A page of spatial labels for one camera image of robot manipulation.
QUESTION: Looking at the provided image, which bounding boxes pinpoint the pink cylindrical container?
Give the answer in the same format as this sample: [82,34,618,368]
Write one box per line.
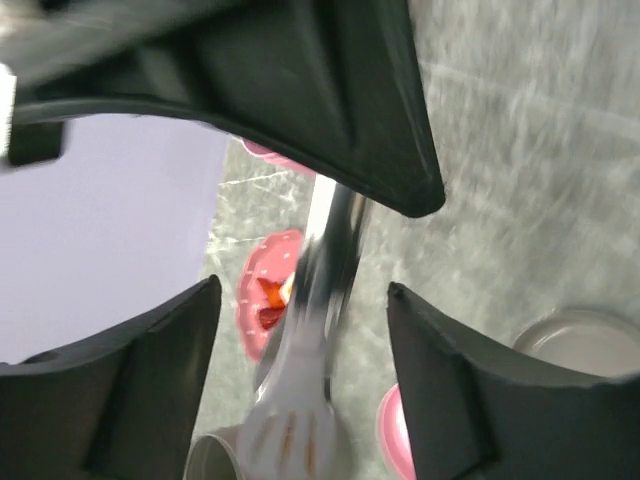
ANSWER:
[238,138,315,176]

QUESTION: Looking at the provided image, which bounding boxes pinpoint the pink round lid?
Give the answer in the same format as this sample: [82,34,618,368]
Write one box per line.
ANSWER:
[376,384,416,480]

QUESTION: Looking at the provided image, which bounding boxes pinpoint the pink dotted plate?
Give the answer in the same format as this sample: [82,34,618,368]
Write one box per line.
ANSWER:
[235,230,303,362]

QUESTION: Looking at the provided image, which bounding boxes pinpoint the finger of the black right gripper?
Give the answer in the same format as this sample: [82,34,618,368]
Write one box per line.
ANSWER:
[1,1,446,218]

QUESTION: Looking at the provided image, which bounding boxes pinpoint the sushi roll piece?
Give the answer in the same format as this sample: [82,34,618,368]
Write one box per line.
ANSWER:
[279,272,295,306]

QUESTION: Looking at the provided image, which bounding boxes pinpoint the grey round lid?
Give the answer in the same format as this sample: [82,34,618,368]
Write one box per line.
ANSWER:
[512,308,639,377]

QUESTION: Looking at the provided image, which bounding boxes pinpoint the red sausage piece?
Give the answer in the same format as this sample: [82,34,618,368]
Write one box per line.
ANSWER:
[257,278,286,331]

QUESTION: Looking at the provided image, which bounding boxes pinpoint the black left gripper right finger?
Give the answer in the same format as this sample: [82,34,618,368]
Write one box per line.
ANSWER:
[387,283,639,479]

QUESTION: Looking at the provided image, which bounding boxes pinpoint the grey cylindrical container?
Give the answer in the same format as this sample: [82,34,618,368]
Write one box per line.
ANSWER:
[183,425,248,480]

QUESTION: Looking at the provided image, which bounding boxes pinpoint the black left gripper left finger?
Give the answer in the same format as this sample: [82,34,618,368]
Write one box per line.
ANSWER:
[1,276,221,479]

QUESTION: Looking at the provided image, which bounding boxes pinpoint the silver metal tongs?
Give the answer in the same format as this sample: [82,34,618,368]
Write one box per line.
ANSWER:
[237,175,370,479]

